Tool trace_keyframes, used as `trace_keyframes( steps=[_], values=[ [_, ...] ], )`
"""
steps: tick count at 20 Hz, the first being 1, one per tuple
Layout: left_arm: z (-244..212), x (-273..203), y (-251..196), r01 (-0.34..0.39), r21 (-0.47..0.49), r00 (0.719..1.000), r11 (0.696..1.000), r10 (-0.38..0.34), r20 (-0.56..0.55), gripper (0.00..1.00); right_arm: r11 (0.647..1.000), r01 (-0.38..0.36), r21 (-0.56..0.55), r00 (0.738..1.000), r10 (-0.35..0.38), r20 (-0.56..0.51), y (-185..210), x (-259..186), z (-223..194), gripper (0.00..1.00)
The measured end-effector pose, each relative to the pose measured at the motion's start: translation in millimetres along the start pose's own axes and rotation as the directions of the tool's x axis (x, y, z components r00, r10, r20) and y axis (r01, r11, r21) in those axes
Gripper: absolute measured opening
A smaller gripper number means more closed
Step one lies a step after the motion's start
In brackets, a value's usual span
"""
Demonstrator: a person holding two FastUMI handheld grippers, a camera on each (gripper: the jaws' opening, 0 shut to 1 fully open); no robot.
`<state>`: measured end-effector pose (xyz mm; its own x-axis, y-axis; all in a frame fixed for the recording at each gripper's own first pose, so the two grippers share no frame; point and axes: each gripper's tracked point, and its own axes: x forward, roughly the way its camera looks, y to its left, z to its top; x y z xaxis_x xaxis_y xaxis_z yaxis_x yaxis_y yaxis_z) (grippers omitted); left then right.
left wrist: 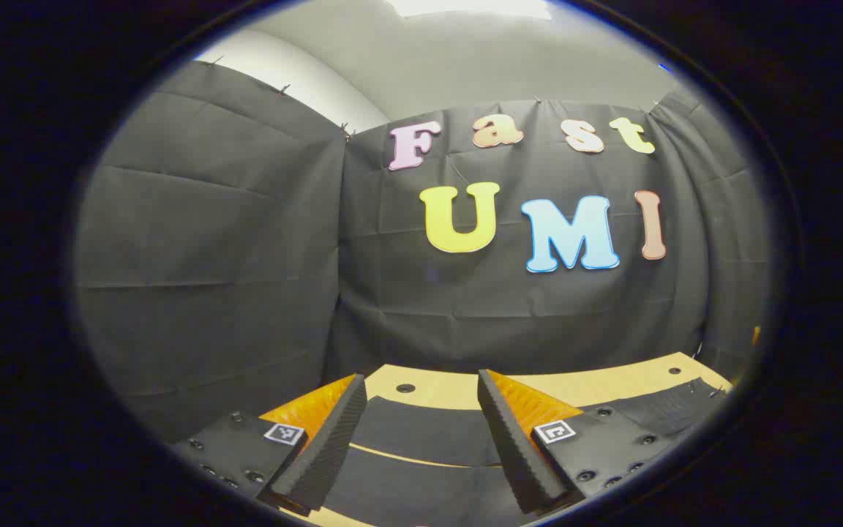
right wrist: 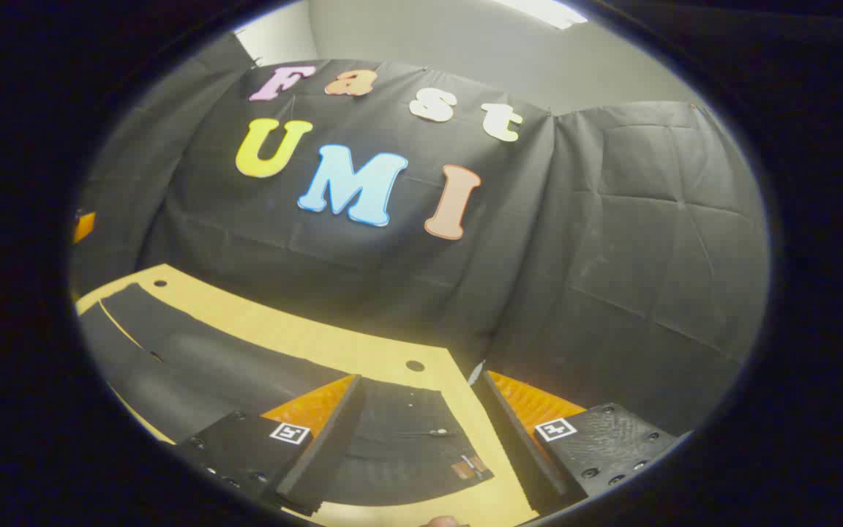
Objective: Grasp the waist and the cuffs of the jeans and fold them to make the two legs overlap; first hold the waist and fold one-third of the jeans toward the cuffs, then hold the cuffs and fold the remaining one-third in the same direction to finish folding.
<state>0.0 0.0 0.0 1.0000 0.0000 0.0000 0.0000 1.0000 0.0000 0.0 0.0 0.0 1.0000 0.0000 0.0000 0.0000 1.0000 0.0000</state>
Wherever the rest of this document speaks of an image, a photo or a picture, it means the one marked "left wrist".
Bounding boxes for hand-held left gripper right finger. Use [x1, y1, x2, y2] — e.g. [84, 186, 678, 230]
[477, 369, 689, 515]

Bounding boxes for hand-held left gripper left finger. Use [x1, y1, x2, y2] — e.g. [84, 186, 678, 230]
[169, 373, 368, 517]

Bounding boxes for dark grey jeans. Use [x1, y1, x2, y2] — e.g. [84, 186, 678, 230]
[319, 377, 731, 527]

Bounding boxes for black backdrop cloth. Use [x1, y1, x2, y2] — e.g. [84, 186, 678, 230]
[74, 60, 770, 444]

